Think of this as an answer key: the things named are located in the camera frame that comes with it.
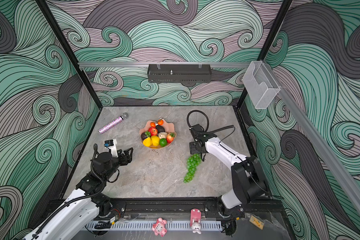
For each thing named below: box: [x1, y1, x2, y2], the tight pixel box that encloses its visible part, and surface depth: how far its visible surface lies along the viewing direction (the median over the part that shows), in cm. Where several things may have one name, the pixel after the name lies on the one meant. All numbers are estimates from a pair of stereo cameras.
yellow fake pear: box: [142, 137, 153, 147], surface depth 92 cm
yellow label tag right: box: [248, 214, 265, 230], surface depth 70 cm
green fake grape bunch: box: [183, 154, 202, 183], surface depth 85 cm
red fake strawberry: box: [166, 132, 175, 143], surface depth 94 cm
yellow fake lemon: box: [151, 135, 160, 147], surface depth 94 cm
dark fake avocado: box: [156, 125, 165, 134], surface depth 102 cm
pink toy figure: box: [152, 217, 168, 237], surface depth 67 cm
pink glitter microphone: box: [98, 113, 129, 134], surface depth 109 cm
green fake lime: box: [159, 138, 168, 147], surface depth 92 cm
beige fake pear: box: [158, 132, 168, 139], surface depth 94 cm
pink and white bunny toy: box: [190, 208, 202, 234], surface depth 71 cm
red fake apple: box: [148, 126, 158, 136], surface depth 100 cm
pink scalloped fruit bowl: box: [139, 118, 177, 149], surface depth 95 cm
